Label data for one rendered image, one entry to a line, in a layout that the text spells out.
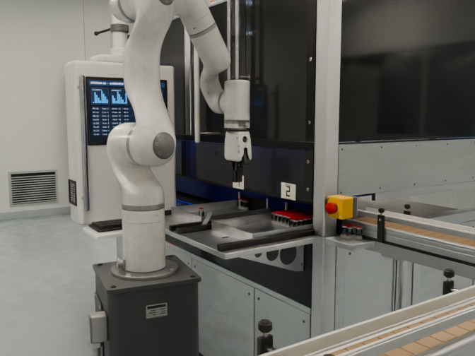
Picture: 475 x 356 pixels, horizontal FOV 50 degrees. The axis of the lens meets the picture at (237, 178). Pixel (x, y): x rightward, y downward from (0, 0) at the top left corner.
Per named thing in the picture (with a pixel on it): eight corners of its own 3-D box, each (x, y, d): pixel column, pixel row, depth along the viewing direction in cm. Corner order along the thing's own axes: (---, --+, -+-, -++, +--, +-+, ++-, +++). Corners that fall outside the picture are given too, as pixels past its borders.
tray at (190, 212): (237, 207, 236) (237, 199, 235) (271, 216, 214) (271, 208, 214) (171, 215, 217) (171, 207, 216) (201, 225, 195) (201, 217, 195)
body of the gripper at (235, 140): (255, 127, 164) (254, 161, 166) (237, 126, 173) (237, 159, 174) (236, 127, 160) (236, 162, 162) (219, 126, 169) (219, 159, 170)
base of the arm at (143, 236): (117, 285, 133) (115, 215, 131) (105, 265, 150) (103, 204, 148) (186, 275, 141) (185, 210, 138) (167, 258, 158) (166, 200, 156)
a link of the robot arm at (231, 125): (255, 120, 165) (255, 129, 165) (240, 120, 172) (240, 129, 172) (234, 121, 160) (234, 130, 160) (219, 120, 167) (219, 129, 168)
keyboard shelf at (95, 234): (165, 218, 260) (165, 213, 259) (190, 228, 237) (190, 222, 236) (76, 229, 235) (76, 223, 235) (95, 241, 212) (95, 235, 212)
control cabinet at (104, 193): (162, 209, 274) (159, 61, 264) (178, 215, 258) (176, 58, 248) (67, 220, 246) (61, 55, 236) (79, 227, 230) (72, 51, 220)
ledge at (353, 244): (352, 237, 184) (353, 232, 184) (380, 245, 173) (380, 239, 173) (324, 243, 176) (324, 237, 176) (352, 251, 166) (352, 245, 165)
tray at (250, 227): (281, 219, 208) (281, 210, 207) (326, 231, 186) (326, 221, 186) (211, 229, 189) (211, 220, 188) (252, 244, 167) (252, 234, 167)
